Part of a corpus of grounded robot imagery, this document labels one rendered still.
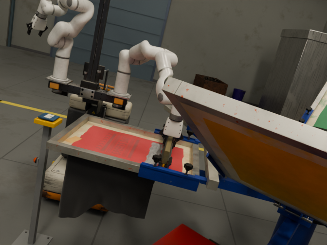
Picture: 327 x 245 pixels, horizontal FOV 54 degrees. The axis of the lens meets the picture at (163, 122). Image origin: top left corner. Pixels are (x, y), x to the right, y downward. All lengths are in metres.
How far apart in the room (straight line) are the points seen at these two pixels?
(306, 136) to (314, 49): 6.60
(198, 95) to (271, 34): 9.23
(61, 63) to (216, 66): 7.66
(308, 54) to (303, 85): 0.63
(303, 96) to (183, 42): 3.92
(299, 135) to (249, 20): 9.16
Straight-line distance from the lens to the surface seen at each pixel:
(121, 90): 2.25
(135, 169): 1.60
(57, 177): 2.86
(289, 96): 7.19
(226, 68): 9.71
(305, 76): 7.23
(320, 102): 3.02
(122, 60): 2.21
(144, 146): 1.95
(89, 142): 1.84
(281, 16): 9.98
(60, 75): 2.35
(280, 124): 0.65
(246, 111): 0.67
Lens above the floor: 1.67
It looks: 17 degrees down
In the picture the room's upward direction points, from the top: 14 degrees clockwise
